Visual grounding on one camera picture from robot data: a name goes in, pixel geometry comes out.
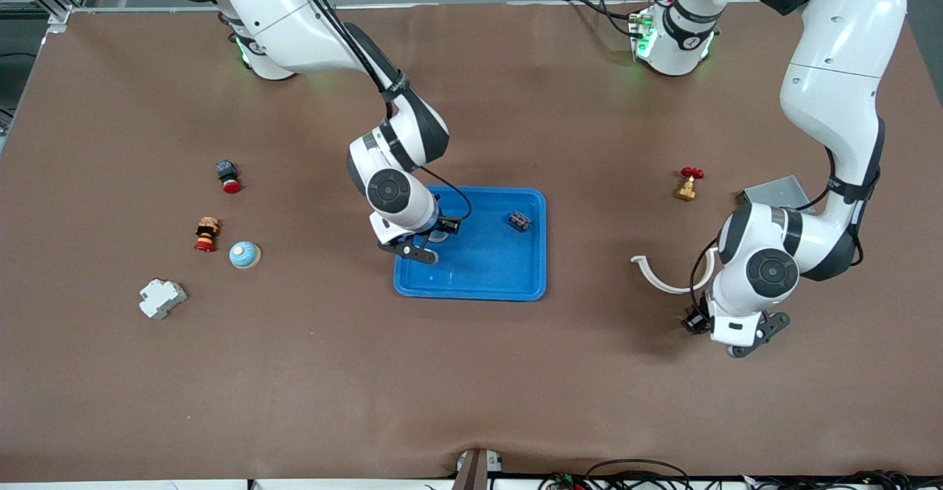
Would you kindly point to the dark brown rectangular part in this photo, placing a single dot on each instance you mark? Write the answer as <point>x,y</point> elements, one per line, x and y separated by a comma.
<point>701,330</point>

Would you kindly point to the blue bell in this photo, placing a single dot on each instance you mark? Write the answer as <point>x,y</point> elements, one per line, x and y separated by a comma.
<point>438,239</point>
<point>244,255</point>

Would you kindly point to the small black connector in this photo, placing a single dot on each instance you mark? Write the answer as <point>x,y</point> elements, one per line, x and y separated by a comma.
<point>520,220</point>

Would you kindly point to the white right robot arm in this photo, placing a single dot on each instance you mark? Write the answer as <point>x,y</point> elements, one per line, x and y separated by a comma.
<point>295,26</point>

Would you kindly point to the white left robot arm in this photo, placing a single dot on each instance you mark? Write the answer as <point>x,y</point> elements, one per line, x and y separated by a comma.
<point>840,70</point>

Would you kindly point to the blue plastic tray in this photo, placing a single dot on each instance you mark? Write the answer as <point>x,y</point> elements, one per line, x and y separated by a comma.
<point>486,269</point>

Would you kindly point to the grey metal box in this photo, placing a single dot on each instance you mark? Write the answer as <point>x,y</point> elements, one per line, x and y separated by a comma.
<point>773,194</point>

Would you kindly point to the brown table cover mat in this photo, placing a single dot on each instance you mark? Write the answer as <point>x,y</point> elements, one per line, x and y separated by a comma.
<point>471,372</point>

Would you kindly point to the red emergency push button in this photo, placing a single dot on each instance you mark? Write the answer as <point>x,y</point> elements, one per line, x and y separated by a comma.
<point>230,179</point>

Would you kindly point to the base connector plate green light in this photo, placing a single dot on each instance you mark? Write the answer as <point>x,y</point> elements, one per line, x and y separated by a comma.
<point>642,37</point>

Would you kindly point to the white circuit breaker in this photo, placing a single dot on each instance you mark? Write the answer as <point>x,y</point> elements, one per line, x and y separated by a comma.
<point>162,298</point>

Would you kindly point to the white curved plastic bracket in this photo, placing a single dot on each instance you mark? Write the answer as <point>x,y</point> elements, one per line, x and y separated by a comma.
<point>659,282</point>

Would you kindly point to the red yellow black stacked switch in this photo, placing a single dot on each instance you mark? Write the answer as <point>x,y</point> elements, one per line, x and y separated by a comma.
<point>207,234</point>

